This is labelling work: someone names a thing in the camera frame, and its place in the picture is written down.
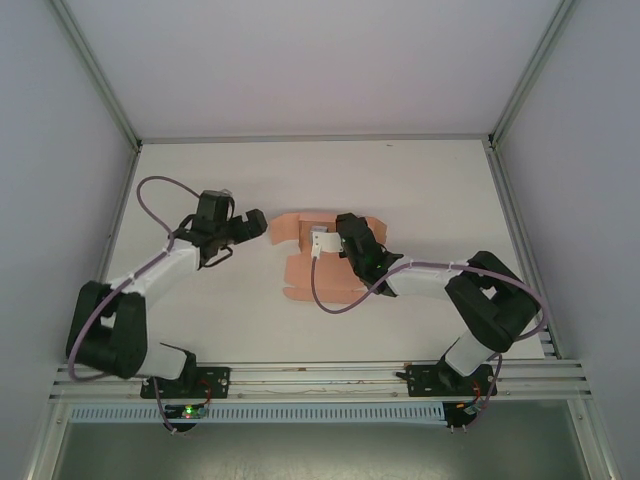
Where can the pink cardboard paper box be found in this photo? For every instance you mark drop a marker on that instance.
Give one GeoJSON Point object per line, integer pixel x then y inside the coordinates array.
{"type": "Point", "coordinates": [300, 270]}

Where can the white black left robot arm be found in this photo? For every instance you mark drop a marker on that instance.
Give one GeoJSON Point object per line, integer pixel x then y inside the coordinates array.
{"type": "Point", "coordinates": [165, 272]}

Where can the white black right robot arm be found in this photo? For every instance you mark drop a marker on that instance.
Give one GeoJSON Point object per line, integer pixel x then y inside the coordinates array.
{"type": "Point", "coordinates": [425, 282]}

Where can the circuit board with green light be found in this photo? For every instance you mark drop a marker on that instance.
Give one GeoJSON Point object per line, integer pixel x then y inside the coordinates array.
{"type": "Point", "coordinates": [187, 411]}

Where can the small circuit board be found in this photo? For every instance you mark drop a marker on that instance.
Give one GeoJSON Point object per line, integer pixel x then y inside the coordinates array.
{"type": "Point", "coordinates": [471, 409]}

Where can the aluminium table end rail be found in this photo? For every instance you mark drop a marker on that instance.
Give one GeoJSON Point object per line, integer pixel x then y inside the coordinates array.
{"type": "Point", "coordinates": [315, 138]}

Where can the aluminium mounting rail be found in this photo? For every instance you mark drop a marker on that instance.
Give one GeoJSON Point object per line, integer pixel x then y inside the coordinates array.
{"type": "Point", "coordinates": [320, 377]}

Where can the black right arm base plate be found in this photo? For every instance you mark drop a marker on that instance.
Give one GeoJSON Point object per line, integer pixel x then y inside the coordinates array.
{"type": "Point", "coordinates": [422, 380]}

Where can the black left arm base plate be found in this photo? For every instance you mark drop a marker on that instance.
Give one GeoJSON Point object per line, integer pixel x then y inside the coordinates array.
{"type": "Point", "coordinates": [215, 382]}

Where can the aluminium frame post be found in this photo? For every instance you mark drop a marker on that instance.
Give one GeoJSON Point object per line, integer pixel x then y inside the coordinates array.
{"type": "Point", "coordinates": [532, 70]}
{"type": "Point", "coordinates": [95, 70]}

